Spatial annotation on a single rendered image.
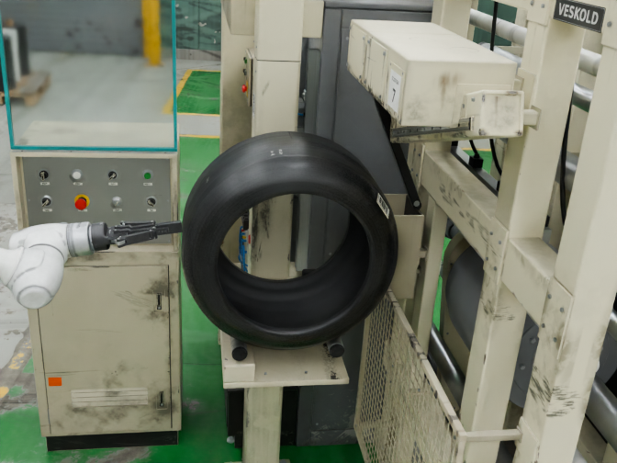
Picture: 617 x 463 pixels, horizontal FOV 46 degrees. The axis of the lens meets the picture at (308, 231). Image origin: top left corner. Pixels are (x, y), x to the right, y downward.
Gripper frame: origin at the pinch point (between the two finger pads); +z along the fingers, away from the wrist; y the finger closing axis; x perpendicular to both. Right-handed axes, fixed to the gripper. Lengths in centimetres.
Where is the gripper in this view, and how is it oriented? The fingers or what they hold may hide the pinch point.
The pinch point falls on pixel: (169, 228)
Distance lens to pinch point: 198.8
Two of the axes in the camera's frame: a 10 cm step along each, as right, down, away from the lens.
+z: 9.9, -1.3, 1.0
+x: 0.8, 9.1, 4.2
